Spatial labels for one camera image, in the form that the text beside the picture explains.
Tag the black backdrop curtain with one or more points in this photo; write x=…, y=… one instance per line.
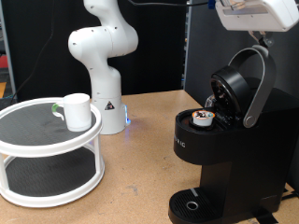
x=155, y=46

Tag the white two tier turntable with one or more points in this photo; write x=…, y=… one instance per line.
x=46, y=149

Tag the grey metal rack edge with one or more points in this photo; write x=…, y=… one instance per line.
x=186, y=46

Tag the grey metal post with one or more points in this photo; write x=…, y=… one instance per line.
x=8, y=46

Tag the clear plastic water container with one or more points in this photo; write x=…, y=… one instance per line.
x=209, y=101

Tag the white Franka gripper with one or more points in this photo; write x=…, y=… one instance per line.
x=258, y=18

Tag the orange rimmed coffee pod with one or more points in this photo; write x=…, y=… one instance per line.
x=203, y=119

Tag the small red object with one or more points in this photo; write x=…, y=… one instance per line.
x=3, y=61

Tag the black Keurig coffee machine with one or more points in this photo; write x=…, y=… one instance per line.
x=249, y=155

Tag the yellow wooden board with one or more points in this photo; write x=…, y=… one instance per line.
x=2, y=90

